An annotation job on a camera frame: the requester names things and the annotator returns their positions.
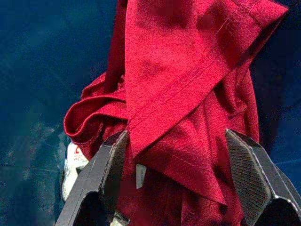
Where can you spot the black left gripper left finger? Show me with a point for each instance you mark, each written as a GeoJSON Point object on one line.
{"type": "Point", "coordinates": [91, 183]}

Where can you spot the white printed garment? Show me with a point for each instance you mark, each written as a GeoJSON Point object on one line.
{"type": "Point", "coordinates": [73, 169]}

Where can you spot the blue plastic bucket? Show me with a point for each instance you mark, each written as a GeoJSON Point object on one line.
{"type": "Point", "coordinates": [35, 70]}

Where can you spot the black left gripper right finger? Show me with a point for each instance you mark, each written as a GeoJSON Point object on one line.
{"type": "Point", "coordinates": [251, 183]}

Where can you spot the dark red garment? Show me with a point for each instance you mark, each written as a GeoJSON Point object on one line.
{"type": "Point", "coordinates": [176, 70]}

